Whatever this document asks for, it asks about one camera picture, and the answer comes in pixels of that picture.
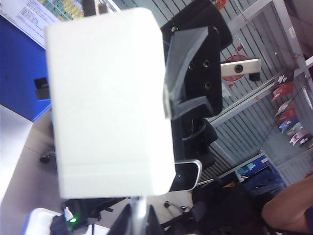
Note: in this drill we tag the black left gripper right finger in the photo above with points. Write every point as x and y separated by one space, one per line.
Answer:
154 222

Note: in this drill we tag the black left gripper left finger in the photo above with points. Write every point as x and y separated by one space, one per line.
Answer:
124 222

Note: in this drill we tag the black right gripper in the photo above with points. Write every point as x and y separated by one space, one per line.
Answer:
193 142

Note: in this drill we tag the white charging base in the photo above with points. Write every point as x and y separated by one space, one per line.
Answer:
110 98

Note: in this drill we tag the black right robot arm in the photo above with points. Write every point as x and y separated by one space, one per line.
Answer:
80 208

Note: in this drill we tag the red paper window decoration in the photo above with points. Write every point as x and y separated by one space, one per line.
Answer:
231 59

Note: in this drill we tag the white furniture panel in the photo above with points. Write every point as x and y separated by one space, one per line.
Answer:
39 220

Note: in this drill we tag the colourful hanging cards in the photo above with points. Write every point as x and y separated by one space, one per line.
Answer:
286 115

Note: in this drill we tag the blue storage box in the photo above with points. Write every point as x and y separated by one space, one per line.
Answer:
266 181

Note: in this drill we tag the colourful wall calendar poster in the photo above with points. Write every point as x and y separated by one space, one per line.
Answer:
31 19

